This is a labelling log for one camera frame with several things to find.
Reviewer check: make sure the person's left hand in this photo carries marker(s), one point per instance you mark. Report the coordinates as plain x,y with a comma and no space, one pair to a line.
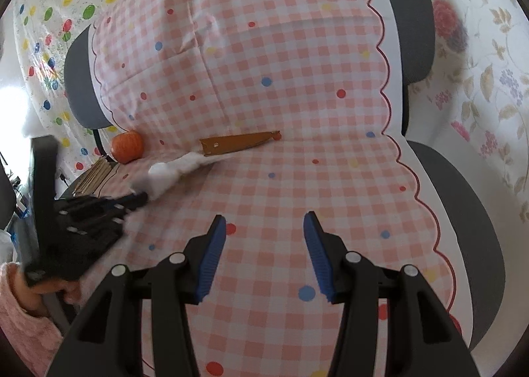
68,288

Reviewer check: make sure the orange round fruit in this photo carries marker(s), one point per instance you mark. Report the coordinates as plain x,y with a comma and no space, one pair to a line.
127,146

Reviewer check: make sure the pink checked cloth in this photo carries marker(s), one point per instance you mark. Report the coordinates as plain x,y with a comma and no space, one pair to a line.
268,50

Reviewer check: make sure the white tissue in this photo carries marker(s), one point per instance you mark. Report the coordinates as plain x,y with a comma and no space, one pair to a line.
165,172

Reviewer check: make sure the grey office chair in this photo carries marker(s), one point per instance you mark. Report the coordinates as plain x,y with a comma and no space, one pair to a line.
463,215

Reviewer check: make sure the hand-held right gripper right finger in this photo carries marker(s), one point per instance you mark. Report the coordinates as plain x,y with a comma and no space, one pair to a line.
318,253

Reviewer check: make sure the white floral cloth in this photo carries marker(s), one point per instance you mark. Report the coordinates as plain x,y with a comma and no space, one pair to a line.
475,71

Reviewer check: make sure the white polka dot cloth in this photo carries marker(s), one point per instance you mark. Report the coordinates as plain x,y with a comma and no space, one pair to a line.
49,29

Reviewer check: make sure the bundle of wooden sticks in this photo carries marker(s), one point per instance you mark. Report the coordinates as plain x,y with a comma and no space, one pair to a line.
93,178

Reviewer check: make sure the person's left forearm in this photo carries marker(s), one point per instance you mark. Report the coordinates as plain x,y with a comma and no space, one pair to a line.
24,331

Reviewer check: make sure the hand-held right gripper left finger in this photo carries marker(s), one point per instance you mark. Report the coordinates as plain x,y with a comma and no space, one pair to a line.
213,253

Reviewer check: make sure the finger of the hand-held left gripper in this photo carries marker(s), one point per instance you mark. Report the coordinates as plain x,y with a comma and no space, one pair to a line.
103,202
95,230

